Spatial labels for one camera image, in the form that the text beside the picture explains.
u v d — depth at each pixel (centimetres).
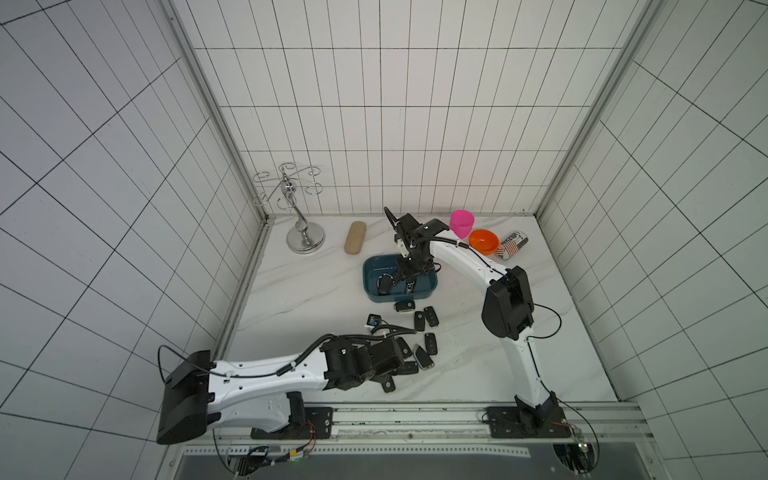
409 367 81
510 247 107
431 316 91
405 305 92
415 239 69
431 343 85
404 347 85
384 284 98
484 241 107
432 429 73
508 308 55
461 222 101
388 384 78
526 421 65
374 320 69
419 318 90
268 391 44
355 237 110
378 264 103
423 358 84
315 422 73
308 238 113
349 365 53
